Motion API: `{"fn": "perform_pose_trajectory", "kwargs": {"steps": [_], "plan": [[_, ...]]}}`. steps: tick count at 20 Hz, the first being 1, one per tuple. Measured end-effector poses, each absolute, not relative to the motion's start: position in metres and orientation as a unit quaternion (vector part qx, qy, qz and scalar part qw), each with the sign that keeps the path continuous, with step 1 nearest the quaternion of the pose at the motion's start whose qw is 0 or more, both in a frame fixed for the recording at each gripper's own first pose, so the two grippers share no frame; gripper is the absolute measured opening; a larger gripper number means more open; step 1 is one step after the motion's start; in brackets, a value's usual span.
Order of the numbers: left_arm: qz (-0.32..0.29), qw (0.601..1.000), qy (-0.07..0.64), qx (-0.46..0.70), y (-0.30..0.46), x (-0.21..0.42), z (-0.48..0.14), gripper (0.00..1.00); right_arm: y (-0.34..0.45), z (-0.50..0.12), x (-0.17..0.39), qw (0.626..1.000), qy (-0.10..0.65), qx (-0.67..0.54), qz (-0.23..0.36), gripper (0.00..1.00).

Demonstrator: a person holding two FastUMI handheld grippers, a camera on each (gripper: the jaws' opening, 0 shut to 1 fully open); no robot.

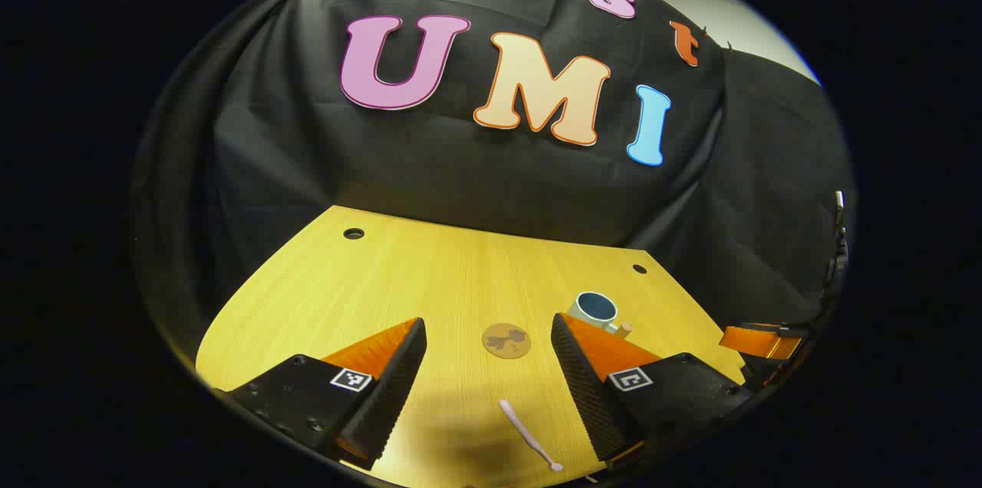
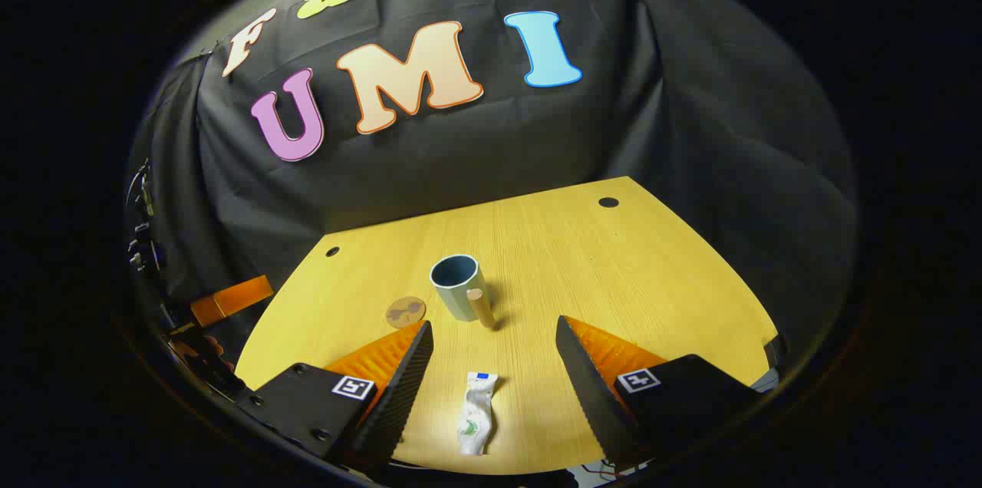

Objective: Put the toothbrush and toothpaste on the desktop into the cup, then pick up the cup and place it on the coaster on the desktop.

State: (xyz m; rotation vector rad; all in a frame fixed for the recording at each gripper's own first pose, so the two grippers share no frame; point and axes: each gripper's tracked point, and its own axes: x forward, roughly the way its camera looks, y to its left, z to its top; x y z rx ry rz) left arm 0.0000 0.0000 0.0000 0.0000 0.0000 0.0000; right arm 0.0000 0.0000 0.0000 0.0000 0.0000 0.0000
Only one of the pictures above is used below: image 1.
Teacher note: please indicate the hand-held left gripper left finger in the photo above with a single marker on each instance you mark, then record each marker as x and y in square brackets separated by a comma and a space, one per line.
[399, 380]

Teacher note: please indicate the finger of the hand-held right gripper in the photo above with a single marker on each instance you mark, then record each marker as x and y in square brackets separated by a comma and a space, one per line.
[756, 341]
[767, 373]

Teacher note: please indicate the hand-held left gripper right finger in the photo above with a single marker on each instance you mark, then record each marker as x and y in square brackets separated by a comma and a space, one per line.
[583, 388]

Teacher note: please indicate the pink toothbrush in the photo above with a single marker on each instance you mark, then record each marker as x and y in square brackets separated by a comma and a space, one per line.
[522, 430]

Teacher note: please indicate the round brown coaster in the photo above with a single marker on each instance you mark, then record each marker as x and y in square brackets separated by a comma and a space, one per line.
[506, 341]

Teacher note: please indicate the wooden desktop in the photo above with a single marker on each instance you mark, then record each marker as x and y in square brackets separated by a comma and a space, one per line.
[460, 281]

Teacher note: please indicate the black backdrop cloth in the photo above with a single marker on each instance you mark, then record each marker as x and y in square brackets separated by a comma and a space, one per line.
[460, 166]

